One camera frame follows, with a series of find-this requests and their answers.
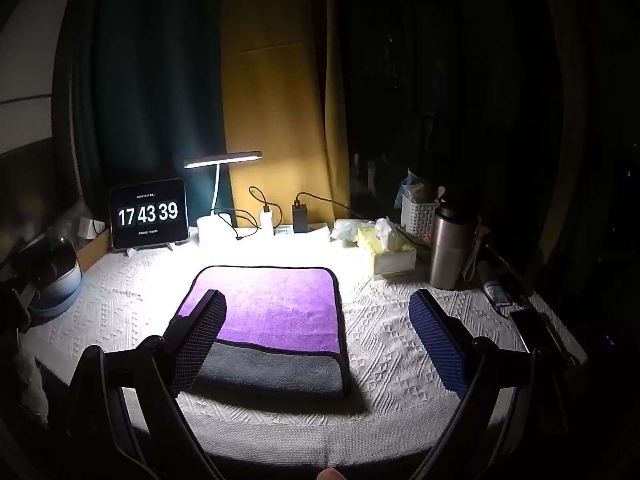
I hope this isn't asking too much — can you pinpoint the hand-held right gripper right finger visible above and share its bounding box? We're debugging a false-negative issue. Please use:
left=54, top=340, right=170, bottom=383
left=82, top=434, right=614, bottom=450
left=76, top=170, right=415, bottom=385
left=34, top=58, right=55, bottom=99
left=408, top=288, right=543, bottom=480

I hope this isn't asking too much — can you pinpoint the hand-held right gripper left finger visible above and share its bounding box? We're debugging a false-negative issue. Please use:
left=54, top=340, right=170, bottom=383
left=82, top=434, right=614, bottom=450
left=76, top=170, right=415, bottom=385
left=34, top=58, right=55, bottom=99
left=67, top=289, right=228, bottom=480

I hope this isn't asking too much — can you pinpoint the purple and grey towel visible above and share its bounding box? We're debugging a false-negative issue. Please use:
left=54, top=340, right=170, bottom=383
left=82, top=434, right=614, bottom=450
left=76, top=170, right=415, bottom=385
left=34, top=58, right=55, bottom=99
left=172, top=265, right=352, bottom=400

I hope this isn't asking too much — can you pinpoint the white textured tablecloth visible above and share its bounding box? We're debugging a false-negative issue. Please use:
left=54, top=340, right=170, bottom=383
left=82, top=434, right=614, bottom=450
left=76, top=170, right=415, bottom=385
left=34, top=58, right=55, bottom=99
left=20, top=240, right=588, bottom=468

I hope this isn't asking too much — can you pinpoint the stainless steel tumbler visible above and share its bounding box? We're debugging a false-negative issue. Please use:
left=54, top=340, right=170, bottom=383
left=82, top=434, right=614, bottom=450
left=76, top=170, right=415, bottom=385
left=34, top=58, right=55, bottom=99
left=428, top=201, right=477, bottom=291

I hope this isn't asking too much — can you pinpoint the yellow tissue box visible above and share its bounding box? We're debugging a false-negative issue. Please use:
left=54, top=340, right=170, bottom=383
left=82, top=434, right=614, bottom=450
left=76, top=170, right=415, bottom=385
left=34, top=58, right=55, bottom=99
left=356, top=218, right=418, bottom=276

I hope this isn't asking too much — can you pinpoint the white tablet stand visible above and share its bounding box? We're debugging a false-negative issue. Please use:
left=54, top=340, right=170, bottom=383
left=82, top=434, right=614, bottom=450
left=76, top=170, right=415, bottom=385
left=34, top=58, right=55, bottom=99
left=122, top=240, right=191, bottom=257

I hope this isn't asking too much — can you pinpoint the white perforated basket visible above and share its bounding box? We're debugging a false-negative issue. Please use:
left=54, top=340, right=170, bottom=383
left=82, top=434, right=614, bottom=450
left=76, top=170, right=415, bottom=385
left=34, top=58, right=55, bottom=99
left=400, top=170, right=446, bottom=239

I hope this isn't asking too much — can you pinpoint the white desk lamp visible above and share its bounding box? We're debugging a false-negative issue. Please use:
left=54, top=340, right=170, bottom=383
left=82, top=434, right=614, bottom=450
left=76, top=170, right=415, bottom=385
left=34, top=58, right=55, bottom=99
left=183, top=150, right=264, bottom=247

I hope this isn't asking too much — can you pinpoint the tablet clock display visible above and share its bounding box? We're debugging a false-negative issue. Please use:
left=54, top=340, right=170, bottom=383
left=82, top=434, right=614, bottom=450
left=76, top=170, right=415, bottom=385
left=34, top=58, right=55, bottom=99
left=109, top=178, right=190, bottom=251

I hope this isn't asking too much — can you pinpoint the white power strip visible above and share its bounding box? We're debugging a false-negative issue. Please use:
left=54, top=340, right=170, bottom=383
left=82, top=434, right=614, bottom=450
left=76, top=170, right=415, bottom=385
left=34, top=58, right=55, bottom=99
left=272, top=223, right=332, bottom=242

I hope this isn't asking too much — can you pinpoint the plastic wet wipes pack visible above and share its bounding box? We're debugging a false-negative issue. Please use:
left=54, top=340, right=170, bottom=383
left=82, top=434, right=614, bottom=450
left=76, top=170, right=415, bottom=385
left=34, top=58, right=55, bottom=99
left=330, top=219, right=377, bottom=244

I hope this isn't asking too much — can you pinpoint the dark green curtain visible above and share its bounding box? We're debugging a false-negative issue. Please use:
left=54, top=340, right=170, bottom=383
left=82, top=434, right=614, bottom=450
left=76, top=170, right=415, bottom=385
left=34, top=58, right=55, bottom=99
left=65, top=0, right=236, bottom=221

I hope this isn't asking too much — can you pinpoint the yellow curtain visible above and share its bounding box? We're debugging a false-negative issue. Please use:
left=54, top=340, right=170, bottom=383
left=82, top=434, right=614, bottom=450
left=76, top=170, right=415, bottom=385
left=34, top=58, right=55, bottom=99
left=220, top=0, right=351, bottom=223

